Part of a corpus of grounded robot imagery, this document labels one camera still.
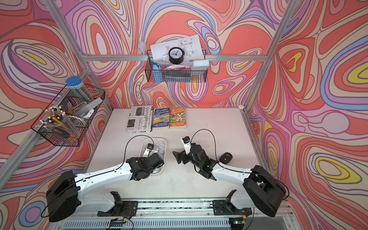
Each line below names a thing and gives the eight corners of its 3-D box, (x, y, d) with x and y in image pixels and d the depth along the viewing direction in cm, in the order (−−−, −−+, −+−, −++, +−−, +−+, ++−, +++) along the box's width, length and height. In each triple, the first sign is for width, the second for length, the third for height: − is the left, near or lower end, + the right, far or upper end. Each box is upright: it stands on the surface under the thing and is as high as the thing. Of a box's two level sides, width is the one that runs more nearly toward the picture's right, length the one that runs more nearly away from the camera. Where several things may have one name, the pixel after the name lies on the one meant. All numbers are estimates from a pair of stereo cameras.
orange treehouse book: (168, 128, 109) (168, 125, 106) (170, 109, 122) (170, 107, 119) (186, 128, 109) (186, 125, 106) (186, 109, 122) (186, 107, 119)
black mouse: (223, 165, 91) (224, 163, 88) (217, 158, 94) (218, 156, 91) (232, 159, 93) (234, 157, 91) (226, 152, 97) (227, 150, 94)
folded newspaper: (125, 132, 106) (123, 129, 103) (133, 109, 122) (132, 105, 119) (151, 132, 106) (150, 129, 103) (156, 109, 122) (155, 105, 119)
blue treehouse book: (151, 128, 108) (150, 126, 106) (154, 110, 121) (154, 108, 119) (169, 128, 108) (168, 126, 106) (170, 110, 121) (170, 108, 119)
